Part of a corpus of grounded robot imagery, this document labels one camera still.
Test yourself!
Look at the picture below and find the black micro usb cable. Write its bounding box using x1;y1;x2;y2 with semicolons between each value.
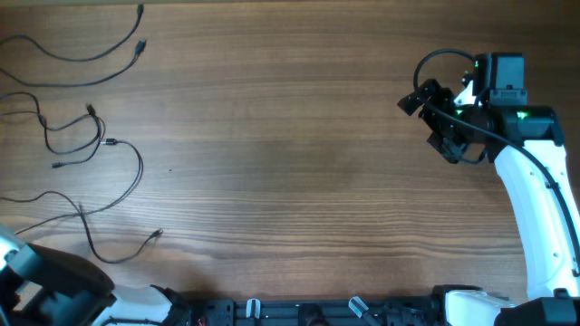
0;138;164;265

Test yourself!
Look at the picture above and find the thick black usb cable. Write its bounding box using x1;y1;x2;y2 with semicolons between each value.
0;3;148;89

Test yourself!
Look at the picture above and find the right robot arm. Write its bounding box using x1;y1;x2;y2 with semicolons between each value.
398;50;579;325

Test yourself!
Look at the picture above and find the thin black usb cable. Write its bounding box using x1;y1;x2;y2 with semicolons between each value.
0;91;106;169

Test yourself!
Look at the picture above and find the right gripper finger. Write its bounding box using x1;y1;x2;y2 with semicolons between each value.
397;88;429;116
427;133;465;164

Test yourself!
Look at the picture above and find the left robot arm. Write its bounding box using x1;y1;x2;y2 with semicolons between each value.
1;227;191;325

